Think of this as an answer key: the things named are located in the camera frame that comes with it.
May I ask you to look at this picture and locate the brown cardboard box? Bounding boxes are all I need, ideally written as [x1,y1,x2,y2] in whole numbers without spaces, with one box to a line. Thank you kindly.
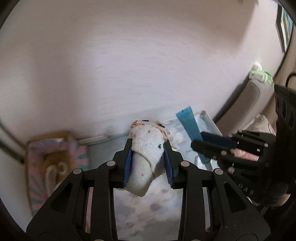
[25,131,89,216]

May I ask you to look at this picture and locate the grey bed headboard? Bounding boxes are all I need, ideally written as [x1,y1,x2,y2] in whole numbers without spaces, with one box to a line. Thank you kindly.
[216,80,274,136]

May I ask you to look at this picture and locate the white rolled socks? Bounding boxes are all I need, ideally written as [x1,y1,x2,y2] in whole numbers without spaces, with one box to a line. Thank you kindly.
[125,120,170,197]

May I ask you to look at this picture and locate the plush doll toy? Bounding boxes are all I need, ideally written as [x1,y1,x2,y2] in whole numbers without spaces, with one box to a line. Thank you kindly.
[43,151,69,196]

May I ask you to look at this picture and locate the light blue floral blanket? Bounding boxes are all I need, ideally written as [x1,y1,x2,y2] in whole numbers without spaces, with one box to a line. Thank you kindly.
[81,118,218,240]

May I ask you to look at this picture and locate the green white crumpled cloth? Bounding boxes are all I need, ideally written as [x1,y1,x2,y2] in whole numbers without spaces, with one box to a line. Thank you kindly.
[248,62,274,86]

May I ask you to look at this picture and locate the framed wall picture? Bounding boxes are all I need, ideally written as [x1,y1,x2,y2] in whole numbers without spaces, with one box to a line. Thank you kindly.
[276,4,293,53]

